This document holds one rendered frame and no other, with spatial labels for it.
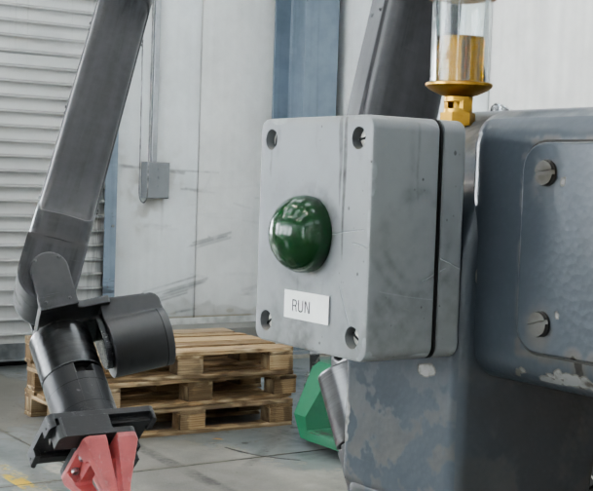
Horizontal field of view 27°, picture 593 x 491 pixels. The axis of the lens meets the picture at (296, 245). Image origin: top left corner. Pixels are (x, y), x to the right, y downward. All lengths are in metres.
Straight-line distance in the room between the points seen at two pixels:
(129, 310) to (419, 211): 0.73
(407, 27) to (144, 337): 0.44
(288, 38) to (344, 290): 9.04
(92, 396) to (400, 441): 0.62
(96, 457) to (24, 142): 7.41
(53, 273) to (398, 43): 0.45
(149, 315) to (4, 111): 7.26
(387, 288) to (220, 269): 8.78
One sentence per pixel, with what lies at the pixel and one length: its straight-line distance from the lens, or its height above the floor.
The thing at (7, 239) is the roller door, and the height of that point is 0.85.
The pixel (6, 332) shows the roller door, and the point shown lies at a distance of 8.47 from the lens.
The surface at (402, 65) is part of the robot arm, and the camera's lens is 0.83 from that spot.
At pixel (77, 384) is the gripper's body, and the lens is 1.10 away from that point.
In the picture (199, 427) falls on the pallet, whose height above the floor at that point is 0.03.
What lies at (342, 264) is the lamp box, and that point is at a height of 1.27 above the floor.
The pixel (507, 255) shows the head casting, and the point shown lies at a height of 1.28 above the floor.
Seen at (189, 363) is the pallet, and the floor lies 0.37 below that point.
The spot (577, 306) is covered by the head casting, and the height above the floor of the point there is 1.27.
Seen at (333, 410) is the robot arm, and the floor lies 1.16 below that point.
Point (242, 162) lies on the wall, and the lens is 9.28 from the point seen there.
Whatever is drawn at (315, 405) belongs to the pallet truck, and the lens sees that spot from 6.11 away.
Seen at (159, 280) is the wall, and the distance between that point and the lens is 8.97.
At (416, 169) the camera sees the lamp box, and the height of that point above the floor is 1.31.
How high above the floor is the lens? 1.31
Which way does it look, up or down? 3 degrees down
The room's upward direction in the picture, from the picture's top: 2 degrees clockwise
